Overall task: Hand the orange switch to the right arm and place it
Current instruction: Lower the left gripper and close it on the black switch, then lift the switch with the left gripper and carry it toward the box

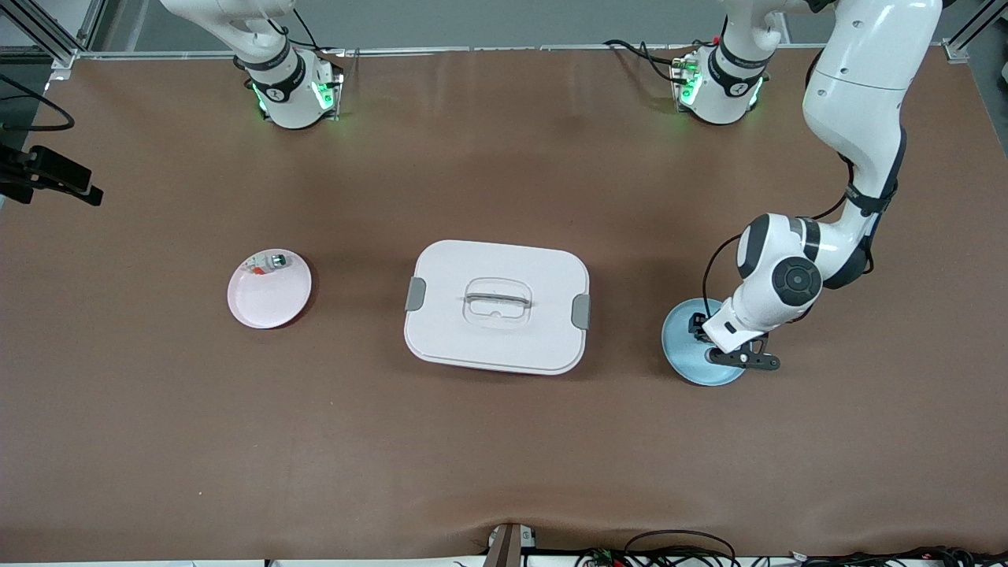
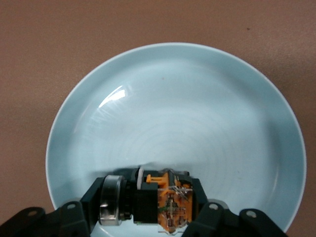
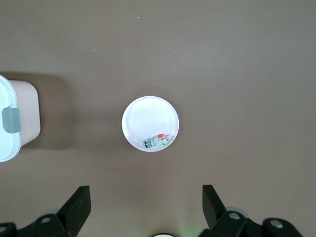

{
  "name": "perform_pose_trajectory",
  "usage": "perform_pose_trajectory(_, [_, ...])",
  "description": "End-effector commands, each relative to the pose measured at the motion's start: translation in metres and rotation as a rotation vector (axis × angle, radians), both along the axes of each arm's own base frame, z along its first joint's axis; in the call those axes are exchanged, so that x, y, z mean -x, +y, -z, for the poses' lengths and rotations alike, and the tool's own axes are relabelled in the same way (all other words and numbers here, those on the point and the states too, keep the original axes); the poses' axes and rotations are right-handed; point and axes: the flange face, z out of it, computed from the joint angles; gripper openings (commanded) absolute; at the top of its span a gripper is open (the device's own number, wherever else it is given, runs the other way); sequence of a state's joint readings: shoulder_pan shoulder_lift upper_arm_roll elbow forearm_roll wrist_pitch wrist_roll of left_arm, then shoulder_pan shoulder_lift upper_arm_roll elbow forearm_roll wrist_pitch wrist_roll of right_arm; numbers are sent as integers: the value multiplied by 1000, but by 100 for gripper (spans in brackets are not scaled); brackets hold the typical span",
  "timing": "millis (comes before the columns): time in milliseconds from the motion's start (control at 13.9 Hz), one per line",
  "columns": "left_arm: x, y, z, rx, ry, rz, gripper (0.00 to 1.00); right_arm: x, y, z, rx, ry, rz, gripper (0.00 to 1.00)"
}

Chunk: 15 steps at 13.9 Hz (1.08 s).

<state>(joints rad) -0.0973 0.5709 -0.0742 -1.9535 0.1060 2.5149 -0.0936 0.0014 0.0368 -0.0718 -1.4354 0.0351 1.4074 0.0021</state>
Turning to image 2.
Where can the light blue plate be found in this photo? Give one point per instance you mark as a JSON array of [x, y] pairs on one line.
[[177, 118]]

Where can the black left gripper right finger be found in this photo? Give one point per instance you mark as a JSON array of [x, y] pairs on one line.
[[217, 222]]

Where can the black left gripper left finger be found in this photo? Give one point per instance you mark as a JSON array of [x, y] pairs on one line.
[[74, 217]]

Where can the orange black push-button switch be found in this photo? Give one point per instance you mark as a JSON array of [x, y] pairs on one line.
[[148, 205]]

